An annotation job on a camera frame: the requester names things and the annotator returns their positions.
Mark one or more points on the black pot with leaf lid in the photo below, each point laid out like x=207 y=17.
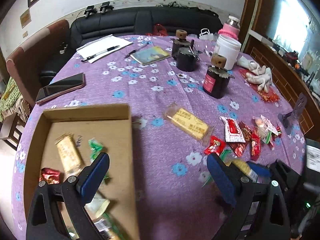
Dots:
x=186 y=59

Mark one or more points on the green patterned cloth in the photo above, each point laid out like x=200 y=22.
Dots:
x=10 y=96

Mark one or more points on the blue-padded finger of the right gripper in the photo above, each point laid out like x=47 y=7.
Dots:
x=260 y=170

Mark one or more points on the small red candy packet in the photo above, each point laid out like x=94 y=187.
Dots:
x=216 y=146

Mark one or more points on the grey phone stand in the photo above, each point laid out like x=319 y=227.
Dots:
x=288 y=119

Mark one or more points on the white work gloves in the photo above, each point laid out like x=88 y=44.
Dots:
x=258 y=75

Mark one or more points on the pink sleeved water bottle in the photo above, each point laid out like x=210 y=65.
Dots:
x=231 y=27

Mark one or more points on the black jar with cork, rear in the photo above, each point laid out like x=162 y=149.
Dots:
x=180 y=42

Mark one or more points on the shallow cardboard box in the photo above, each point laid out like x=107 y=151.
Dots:
x=110 y=125

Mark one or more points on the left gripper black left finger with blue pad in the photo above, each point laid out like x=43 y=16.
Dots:
x=80 y=192

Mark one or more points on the green round cracker packet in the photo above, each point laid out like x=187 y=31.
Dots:
x=240 y=167

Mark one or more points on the green candy wrapper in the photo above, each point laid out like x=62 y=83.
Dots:
x=95 y=148

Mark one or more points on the small yellow-blue booklet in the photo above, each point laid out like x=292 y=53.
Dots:
x=150 y=55

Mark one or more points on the brown armchair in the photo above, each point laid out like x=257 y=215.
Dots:
x=25 y=62

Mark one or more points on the black jar with red label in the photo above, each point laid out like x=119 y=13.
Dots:
x=217 y=77

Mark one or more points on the dark red foil snack packet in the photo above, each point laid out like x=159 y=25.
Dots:
x=51 y=176

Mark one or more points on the black leather sofa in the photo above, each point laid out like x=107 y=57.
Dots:
x=130 y=21

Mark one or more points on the white plastic canister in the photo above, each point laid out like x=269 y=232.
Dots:
x=229 y=48

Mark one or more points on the pink white candy packet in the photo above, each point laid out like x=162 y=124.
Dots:
x=266 y=131

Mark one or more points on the black pen on notepad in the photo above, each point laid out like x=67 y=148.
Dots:
x=99 y=53

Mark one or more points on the white paper notepad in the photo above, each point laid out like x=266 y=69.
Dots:
x=101 y=44

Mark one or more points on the wooden stool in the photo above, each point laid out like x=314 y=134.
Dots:
x=10 y=134

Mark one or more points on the black smartphone pink case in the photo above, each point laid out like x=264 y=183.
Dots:
x=60 y=87

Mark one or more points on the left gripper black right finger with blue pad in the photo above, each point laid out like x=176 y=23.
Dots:
x=239 y=192

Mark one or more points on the white red candy packet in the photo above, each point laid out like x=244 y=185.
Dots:
x=233 y=132

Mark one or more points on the purple floral tablecloth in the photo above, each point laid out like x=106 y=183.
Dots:
x=173 y=199

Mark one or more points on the wooden cabinet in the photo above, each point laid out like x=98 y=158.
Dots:
x=254 y=20

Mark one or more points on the yellow cheese biscuit packet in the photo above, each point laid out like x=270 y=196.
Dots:
x=188 y=123

